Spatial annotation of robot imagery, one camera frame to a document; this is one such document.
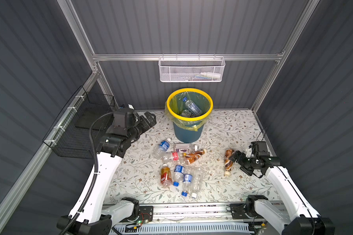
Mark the black wire wall basket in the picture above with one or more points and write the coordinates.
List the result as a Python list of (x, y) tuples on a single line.
[(69, 135)]

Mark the orange juice bottle red label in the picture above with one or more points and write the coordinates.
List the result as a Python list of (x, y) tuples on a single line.
[(165, 174)]

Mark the clear unlabeled bottle white cap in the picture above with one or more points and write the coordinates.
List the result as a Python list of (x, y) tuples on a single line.
[(196, 184)]

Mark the white spray bottle in basket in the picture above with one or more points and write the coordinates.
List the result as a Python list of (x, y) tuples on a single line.
[(211, 75)]

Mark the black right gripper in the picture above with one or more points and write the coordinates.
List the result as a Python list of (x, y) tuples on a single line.
[(236, 155)]

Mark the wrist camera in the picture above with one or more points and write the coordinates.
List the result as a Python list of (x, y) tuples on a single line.
[(259, 149), (124, 117)]

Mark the pepsi label bottle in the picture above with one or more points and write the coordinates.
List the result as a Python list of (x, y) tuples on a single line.
[(192, 107), (178, 174), (186, 182)]

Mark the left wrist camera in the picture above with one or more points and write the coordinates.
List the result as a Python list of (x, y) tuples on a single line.
[(124, 117)]

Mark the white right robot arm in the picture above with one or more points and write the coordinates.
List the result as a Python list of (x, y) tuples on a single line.
[(301, 217)]

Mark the yellow bin liner bag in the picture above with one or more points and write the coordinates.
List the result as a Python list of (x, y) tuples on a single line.
[(189, 116)]

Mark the brown coffee bottle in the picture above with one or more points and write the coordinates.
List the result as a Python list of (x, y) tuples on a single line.
[(228, 162), (194, 156)]

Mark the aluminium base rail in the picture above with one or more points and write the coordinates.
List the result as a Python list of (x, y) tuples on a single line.
[(218, 218)]

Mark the red label clear bottle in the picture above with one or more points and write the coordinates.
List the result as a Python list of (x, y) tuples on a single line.
[(173, 156)]

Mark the milky tea bottle green cap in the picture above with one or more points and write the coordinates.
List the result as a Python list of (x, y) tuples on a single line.
[(187, 113)]

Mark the blue label clear bottle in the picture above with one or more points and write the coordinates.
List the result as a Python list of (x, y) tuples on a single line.
[(162, 148)]

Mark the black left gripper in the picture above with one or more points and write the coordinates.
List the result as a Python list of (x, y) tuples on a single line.
[(152, 122)]

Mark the teal ribbed waste bin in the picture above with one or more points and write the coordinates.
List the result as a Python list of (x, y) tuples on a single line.
[(188, 130)]

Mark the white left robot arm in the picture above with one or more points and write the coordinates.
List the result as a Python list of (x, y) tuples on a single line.
[(87, 217)]

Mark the white wire wall basket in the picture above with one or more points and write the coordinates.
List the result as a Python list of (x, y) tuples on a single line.
[(180, 70)]

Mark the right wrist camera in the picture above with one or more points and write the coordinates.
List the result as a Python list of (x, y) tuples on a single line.
[(259, 149)]

